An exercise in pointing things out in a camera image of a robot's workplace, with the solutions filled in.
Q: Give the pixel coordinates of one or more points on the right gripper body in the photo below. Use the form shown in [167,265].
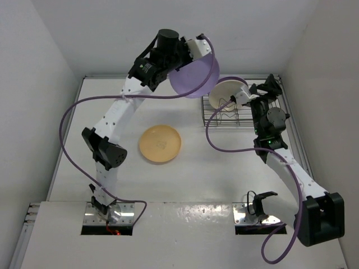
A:
[259,105]

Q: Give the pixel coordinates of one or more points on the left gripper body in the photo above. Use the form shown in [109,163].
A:
[184,55]

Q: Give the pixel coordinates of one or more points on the purple plate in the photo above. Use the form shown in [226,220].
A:
[193,74]
[234,78]

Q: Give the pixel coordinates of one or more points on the cream plate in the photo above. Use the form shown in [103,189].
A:
[221,93]

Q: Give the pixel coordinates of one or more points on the orange plate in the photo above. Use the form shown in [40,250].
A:
[160,143]

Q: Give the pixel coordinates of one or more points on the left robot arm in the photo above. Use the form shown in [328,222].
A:
[165,53]

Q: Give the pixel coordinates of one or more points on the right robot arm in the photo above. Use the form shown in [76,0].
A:
[317,216]

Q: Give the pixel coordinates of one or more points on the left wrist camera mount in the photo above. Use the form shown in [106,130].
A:
[198,47]

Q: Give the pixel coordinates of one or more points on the wire dish rack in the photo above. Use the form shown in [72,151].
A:
[234,117]

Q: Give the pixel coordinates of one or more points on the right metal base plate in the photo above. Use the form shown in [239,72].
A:
[243,218]

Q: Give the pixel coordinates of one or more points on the metal base plate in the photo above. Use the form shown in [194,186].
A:
[119,214]
[243,218]

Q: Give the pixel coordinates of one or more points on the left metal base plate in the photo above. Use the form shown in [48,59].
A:
[119,214]

